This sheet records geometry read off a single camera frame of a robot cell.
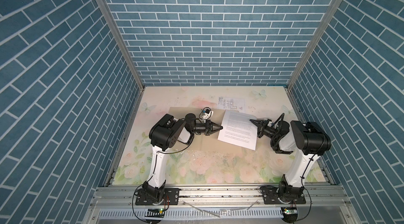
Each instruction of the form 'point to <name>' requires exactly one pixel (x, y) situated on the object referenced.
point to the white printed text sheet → (236, 128)
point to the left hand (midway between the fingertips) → (220, 130)
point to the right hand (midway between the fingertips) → (249, 119)
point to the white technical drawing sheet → (231, 103)
